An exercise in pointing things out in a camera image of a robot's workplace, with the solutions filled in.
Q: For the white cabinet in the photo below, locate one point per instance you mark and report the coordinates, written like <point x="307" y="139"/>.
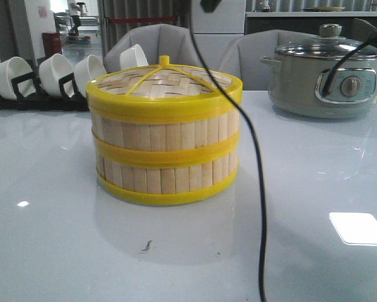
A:
<point x="214" y="31"/>

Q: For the white bowl right end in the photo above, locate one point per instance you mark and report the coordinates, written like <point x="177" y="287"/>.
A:
<point x="133" y="57"/>

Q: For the person in background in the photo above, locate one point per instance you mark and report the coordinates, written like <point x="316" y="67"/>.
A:
<point x="74" y="13"/>

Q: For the red waste bin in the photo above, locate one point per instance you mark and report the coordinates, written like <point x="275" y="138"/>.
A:
<point x="51" y="43"/>

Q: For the glass pot lid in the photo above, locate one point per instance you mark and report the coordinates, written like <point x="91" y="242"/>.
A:
<point x="328" y="45"/>

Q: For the white bowl far left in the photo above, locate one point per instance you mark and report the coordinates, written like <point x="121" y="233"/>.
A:
<point x="9" y="69"/>

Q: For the black bowl rack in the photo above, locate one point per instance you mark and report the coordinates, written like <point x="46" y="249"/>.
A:
<point x="70" y="98"/>

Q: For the grey counter shelf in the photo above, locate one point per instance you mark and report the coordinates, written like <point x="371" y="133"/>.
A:
<point x="307" y="22"/>

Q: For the grey chair right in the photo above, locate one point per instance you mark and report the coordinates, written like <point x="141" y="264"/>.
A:
<point x="242" y="56"/>

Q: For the grey-green electric cooking pot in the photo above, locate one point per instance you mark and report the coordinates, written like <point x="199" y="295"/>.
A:
<point x="297" y="83"/>

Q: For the woven bamboo steamer lid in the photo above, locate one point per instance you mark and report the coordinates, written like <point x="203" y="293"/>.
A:
<point x="163" y="93"/>

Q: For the white bowl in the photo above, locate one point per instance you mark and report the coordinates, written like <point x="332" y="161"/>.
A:
<point x="9" y="69"/>
<point x="51" y="70"/>
<point x="87" y="70"/>

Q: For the bamboo steamer tray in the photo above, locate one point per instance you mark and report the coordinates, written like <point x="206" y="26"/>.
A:
<point x="167" y="186"/>
<point x="164" y="145"/>

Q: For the red barrier tape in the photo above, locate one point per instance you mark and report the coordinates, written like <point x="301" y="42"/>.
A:
<point x="142" y="20"/>

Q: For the grey chair left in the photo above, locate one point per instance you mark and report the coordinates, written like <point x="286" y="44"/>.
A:
<point x="155" y="40"/>

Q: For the grey chair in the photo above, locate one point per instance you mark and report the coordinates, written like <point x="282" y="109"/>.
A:
<point x="155" y="40"/>
<point x="242" y="56"/>

